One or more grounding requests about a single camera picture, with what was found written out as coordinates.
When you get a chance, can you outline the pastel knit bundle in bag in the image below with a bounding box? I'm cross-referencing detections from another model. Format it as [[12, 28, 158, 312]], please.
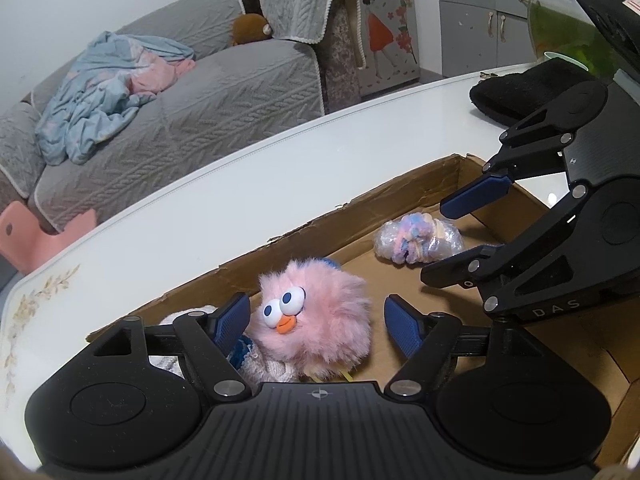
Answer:
[[373, 212, 464, 266]]

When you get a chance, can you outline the brown plush toy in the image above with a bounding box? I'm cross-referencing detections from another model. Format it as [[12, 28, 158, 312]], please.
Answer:
[[231, 13, 272, 46]]

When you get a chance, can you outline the black knit hat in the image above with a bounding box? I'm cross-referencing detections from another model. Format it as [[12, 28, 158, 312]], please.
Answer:
[[470, 58, 597, 127]]

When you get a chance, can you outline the decorated refrigerator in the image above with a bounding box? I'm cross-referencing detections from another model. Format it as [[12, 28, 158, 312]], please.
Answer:
[[359, 0, 420, 96]]

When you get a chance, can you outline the brown cardboard box tray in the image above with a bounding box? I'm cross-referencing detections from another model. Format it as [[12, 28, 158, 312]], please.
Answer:
[[86, 152, 640, 470]]

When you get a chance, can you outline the grey storage cabinet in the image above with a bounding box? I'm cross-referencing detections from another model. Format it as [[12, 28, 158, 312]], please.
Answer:
[[439, 0, 536, 77]]

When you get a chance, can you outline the grey fabric sofa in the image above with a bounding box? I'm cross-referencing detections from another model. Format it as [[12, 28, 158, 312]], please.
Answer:
[[1, 0, 364, 231]]

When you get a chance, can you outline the light blue crumpled blanket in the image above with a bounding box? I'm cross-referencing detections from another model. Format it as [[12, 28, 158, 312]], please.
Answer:
[[35, 32, 195, 166]]

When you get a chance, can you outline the glass fish tank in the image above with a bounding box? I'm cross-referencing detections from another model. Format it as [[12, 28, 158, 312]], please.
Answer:
[[528, 0, 639, 79]]

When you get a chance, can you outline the pink fluffy bird toy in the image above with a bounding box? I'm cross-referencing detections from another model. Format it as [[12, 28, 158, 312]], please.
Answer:
[[246, 258, 371, 379]]

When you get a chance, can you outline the pink plastic chair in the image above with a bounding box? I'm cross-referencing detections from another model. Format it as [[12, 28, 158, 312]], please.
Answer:
[[0, 202, 98, 274]]

